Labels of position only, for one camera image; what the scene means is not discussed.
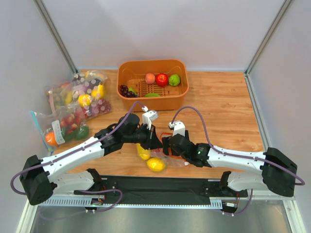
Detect orange zip top bag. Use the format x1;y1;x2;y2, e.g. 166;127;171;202
149;132;186;169

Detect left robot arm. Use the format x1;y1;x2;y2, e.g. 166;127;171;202
19;110;162;205

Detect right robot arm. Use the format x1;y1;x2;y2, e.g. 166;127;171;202
162;133;297;197

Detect fake purple fruit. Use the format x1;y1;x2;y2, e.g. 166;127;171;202
151;149;166;158

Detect fake yellow mango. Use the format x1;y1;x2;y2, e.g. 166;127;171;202
137;144;151;161

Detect fake yellow lemon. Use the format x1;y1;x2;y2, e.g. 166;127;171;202
146;157;166;172

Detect fake purple grapes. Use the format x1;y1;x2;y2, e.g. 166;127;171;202
120;85;139;98

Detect fake green mango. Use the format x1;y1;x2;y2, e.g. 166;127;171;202
145;93;160;98

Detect fake green pear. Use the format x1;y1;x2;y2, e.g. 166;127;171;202
128;88;137;95

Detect fake peach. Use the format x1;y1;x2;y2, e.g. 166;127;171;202
145;73;156;84

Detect fake red apple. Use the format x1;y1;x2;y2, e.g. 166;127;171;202
155;73;169;87

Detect polka dot zip bag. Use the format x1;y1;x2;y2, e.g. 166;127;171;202
71;70;112;119

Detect fake green apple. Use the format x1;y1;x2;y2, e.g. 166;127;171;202
169;74;180;86

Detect blue zip bag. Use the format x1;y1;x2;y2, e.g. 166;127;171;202
31;105;90;152

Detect pink zip bag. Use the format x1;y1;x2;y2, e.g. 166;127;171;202
45;82;73;114

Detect orange plastic basket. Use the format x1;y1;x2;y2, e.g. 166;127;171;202
117;59;190;111

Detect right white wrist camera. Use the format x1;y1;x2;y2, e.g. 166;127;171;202
169;120;186;136

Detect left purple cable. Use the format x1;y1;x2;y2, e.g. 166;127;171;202
10;101;149;195

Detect purple cable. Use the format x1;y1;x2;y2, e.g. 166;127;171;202
10;101;149;195
170;106;306;186

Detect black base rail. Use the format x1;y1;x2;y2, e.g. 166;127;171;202
30;173;273;214

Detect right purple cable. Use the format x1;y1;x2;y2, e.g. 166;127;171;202
170;106;306;186

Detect left aluminium frame post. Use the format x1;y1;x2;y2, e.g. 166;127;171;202
33;0;78;73

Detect aluminium frame post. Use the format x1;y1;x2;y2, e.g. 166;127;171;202
33;0;78;73
244;0;294;76

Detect right aluminium frame post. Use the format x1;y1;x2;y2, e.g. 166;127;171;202
244;0;294;76

